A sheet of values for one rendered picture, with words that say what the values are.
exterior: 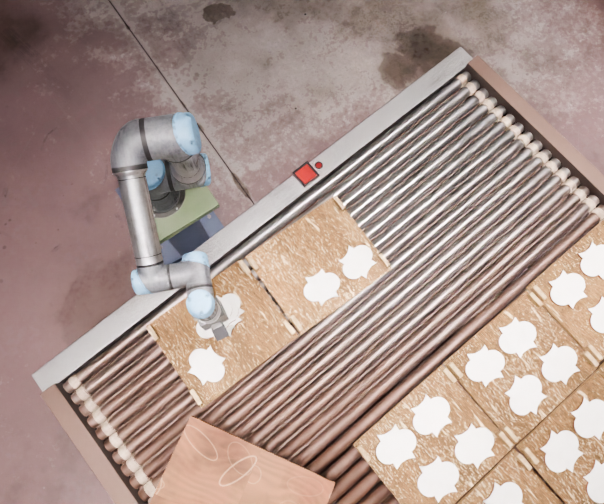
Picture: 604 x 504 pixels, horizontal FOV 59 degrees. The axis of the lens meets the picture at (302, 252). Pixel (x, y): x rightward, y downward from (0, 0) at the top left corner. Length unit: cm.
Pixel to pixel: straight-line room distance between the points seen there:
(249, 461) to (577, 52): 308
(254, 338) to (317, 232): 45
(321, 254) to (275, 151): 129
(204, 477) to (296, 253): 81
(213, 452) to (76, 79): 248
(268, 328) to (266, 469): 46
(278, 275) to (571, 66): 248
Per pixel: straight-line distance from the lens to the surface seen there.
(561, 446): 209
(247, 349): 191
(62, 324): 311
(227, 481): 182
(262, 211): 204
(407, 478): 195
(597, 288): 222
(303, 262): 196
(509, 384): 204
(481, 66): 240
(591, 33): 400
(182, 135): 150
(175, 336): 196
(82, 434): 202
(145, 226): 155
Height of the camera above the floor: 283
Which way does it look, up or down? 75 degrees down
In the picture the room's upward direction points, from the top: 2 degrees clockwise
